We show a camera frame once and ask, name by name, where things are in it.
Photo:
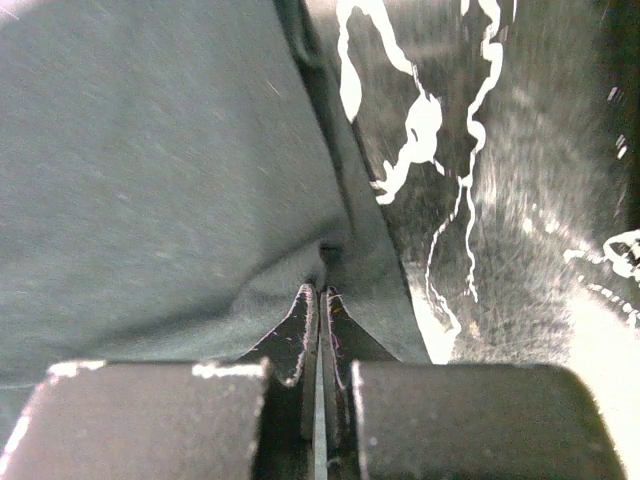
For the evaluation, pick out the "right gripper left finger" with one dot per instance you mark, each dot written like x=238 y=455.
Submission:
x=251 y=418

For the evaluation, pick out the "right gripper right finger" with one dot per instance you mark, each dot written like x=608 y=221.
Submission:
x=386 y=419

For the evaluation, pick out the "black t-shirt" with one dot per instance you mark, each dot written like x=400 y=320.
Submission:
x=168 y=183

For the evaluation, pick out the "black marbled table mat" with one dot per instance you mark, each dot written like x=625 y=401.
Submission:
x=501 y=143

